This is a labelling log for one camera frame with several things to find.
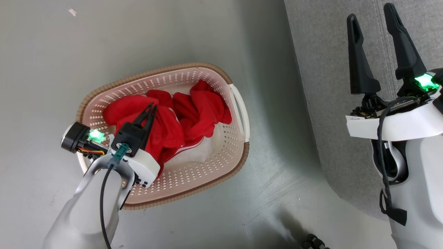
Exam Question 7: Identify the white cloth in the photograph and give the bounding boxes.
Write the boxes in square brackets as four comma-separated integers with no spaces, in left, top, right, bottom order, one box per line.
[165,136,216,170]

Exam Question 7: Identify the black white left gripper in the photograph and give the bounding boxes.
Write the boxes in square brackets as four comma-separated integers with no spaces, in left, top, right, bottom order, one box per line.
[61,103,161,187]

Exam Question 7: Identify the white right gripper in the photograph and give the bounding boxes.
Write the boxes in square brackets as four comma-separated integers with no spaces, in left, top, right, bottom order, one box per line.
[346,3,443,141]

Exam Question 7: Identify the thin black cable with strap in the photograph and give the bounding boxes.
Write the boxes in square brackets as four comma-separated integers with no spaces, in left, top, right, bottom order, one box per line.
[377,97,419,227]

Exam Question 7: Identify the beige perforated laundry basket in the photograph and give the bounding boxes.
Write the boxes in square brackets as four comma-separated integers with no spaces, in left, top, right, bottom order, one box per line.
[75,62,250,211]

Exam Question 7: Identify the black cable with teal plug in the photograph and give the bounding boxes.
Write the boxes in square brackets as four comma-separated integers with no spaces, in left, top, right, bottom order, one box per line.
[100,144,130,249]

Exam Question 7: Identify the red garment with white trim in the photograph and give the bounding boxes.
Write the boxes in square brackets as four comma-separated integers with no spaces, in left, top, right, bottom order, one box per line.
[103,80,232,177]

